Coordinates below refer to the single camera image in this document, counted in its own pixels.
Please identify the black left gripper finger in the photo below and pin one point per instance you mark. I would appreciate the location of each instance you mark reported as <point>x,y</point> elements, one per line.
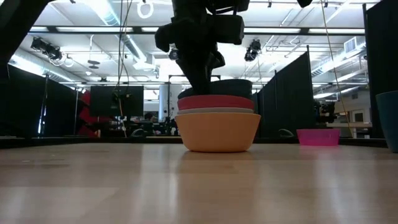
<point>197,84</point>

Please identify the red bowl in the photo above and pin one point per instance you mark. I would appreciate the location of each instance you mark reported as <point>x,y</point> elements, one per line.
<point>216,102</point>

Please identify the light grey bowl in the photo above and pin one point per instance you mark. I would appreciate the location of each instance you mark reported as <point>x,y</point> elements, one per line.
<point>216,110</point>

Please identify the dark grey bowl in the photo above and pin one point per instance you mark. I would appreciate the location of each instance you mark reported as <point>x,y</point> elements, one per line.
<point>230,88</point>

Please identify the orange bowl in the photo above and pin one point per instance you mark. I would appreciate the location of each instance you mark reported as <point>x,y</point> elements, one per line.
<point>217,132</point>

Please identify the teal cup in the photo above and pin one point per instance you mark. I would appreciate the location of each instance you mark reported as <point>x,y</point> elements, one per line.
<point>388,121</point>

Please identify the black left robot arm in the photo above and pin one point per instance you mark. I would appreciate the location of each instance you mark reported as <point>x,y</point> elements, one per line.
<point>15,25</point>

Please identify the black ceiling spotlight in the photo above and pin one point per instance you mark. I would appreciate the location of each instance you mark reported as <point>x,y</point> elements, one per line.
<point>252,50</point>
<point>46,48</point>
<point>173,54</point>

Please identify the white round pillar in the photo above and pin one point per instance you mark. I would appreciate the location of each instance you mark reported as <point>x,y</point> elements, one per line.
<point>169,102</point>

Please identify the person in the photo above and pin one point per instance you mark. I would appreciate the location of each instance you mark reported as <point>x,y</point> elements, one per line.
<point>150,116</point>

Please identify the black partition panel row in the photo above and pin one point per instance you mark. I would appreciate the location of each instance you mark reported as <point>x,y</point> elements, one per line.
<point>286,99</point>

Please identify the black computer monitor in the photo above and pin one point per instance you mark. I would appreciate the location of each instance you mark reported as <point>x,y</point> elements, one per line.
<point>105,101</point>

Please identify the background robot rig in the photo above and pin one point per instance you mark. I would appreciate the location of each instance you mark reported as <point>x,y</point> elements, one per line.
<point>325,112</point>

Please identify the red background object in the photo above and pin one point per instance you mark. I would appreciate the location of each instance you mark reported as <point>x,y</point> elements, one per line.
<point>85,115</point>

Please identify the black table rim bar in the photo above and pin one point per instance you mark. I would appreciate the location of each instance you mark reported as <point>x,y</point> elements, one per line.
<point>93,140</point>

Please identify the pink translucent bowl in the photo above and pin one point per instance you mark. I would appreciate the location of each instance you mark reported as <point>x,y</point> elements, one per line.
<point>318,137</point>

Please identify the white wall vent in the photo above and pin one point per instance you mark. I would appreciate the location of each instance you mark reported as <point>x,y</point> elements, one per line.
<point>351,45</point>

